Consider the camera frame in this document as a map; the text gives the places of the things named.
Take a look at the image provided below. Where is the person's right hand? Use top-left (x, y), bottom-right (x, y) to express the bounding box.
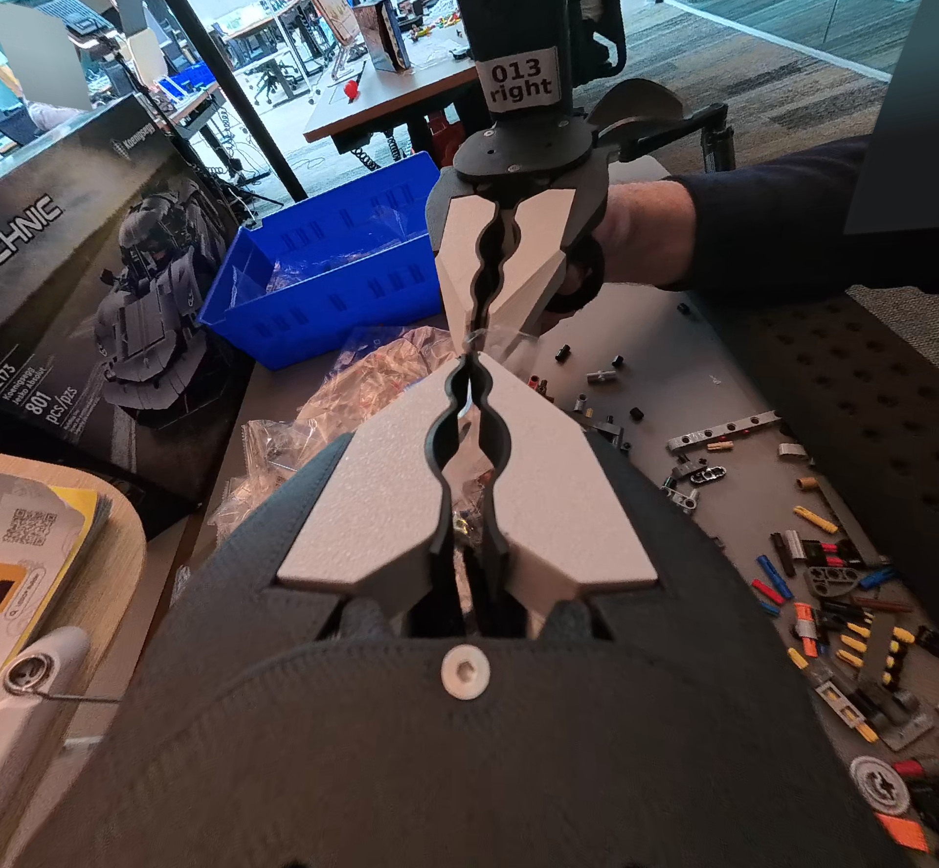
top-left (594, 178), bottom-right (699, 287)

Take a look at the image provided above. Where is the brown office desk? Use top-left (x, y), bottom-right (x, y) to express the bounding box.
top-left (303, 39), bottom-right (478, 144)

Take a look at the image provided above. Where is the pile of loose lego pieces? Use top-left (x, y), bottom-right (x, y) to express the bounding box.
top-left (524, 303), bottom-right (939, 856)

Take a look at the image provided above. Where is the patterned box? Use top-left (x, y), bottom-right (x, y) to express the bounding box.
top-left (352, 0), bottom-right (412, 74)

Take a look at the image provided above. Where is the black sign stand pole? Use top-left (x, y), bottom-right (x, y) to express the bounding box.
top-left (121, 0), bottom-right (308, 203)

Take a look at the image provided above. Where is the red bag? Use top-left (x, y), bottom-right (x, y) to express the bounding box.
top-left (427, 109), bottom-right (460, 166)

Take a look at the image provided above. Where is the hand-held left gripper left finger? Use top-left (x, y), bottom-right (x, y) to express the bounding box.
top-left (275, 355), bottom-right (465, 636)

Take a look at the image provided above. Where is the long light grey lego beam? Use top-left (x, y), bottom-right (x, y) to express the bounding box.
top-left (666, 411), bottom-right (782, 452)

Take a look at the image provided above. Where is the black office chair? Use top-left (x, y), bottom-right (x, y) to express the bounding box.
top-left (565, 0), bottom-right (628, 89)

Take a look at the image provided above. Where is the small clear lego bag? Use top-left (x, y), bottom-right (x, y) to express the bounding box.
top-left (440, 321), bottom-right (540, 634)

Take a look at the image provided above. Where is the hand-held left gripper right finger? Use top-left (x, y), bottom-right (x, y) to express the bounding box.
top-left (473, 356), bottom-right (658, 624)

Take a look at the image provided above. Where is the crumpled clear lego bag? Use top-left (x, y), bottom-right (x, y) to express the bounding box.
top-left (293, 325), bottom-right (459, 444)

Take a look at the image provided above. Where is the blue storage bin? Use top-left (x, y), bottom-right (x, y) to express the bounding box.
top-left (198, 230), bottom-right (445, 372)
top-left (246, 151), bottom-right (441, 254)

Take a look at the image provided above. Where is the yellow-edged instruction booklet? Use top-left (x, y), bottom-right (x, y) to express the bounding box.
top-left (44, 487), bottom-right (113, 592)

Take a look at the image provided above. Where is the wooden book stand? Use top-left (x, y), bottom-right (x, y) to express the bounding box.
top-left (0, 453), bottom-right (148, 768)

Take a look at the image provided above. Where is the person's right forearm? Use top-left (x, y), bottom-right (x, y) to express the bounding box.
top-left (664, 136), bottom-right (939, 294)

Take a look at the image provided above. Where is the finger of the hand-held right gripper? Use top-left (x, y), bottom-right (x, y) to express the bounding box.
top-left (434, 195), bottom-right (505, 352)
top-left (480, 188), bottom-right (582, 357)

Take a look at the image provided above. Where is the dark lego set box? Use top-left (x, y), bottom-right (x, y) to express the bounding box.
top-left (0, 94), bottom-right (254, 518)

